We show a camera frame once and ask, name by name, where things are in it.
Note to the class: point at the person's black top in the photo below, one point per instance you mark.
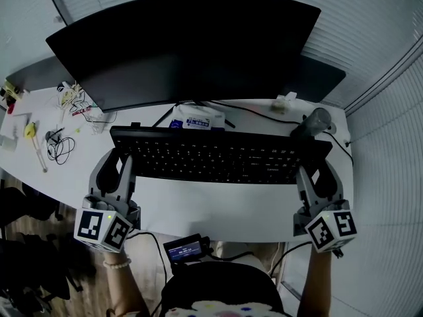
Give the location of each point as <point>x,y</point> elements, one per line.
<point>221,286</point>

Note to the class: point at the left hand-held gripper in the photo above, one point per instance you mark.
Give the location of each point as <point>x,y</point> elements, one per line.
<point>99,226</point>

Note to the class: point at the small black clip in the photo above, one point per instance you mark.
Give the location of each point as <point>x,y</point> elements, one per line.
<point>53,135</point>

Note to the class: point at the black keyboard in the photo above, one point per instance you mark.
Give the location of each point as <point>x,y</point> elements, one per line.
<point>215,157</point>

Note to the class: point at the person's light trousers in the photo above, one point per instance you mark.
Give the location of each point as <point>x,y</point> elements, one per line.
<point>244,251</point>

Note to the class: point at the person's left forearm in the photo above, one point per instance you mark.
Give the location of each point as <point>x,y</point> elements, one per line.
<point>127,286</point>

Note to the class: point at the wooden stick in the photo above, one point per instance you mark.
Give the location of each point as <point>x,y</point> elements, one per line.
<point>40,154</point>

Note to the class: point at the small red object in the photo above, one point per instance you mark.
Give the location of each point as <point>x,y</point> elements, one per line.
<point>11,109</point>

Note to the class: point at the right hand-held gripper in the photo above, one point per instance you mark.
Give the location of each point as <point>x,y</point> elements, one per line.
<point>330,230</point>

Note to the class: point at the person's right forearm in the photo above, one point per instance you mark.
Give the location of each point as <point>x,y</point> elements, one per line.
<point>315,282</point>

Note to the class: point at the small black screen device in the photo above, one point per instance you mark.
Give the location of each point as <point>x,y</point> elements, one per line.
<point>184,249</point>

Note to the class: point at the black computer monitor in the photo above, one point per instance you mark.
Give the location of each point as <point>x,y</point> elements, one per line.
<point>185,55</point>

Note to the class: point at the small white box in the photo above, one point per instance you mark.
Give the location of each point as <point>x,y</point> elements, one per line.
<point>7,143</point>

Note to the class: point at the dark translucent tumbler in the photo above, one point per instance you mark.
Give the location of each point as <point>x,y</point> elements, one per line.
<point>312,122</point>

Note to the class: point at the black office chair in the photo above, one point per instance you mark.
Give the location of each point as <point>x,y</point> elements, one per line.
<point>33,259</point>

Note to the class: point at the white wet wipes packet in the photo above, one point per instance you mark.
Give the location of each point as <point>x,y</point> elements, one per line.
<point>198,117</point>

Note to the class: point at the white crumpled packet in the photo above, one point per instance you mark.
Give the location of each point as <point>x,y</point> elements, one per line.
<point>283,103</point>

